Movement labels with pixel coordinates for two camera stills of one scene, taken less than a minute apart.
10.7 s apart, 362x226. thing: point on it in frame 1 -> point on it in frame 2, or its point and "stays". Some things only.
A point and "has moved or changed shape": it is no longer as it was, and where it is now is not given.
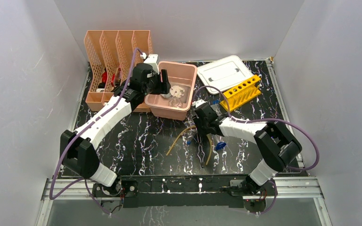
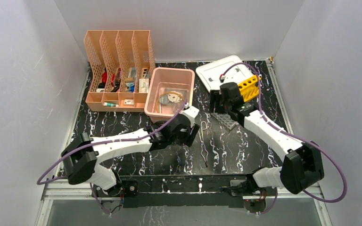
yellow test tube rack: x=241 y=93 stays
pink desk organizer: x=110 y=55 stays
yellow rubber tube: x=211 y=151 -> x=165 y=93
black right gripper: x=201 y=131 -> x=215 y=96
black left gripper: x=163 y=84 -> x=190 y=134
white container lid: x=224 y=74 stays
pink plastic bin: x=182 y=77 has moved or changed shape
